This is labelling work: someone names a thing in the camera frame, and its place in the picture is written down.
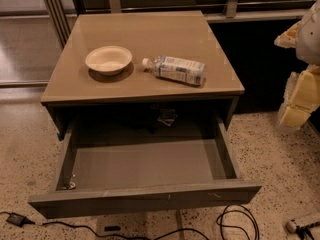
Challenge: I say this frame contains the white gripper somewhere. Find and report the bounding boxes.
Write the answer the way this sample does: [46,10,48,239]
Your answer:
[274,0,320,128]

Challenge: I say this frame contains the clear bottle with blue label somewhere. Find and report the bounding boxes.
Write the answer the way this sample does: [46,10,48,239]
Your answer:
[142,55,205,86]

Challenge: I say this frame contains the brown cabinet with glossy top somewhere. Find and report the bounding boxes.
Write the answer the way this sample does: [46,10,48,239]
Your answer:
[41,11,244,134]

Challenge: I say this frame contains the open grey top drawer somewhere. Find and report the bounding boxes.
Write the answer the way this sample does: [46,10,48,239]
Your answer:
[28,116,261,218]

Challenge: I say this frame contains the white power strip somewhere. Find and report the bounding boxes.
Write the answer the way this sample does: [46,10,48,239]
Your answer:
[285,211,320,234]

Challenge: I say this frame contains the white paper bowl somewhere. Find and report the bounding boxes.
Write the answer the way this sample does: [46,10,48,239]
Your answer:
[85,46,132,76]

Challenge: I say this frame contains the metal window railing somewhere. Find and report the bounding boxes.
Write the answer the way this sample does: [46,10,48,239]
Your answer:
[44,0,316,44]

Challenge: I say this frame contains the black power adapter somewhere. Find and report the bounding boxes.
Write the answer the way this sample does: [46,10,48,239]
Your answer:
[6,213,34,227]

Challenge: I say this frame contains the black coiled cable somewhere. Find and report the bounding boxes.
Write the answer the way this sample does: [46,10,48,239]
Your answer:
[215,203,261,240]

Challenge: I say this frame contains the black floor cable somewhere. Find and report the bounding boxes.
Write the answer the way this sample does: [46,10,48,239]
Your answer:
[0,211,210,240]

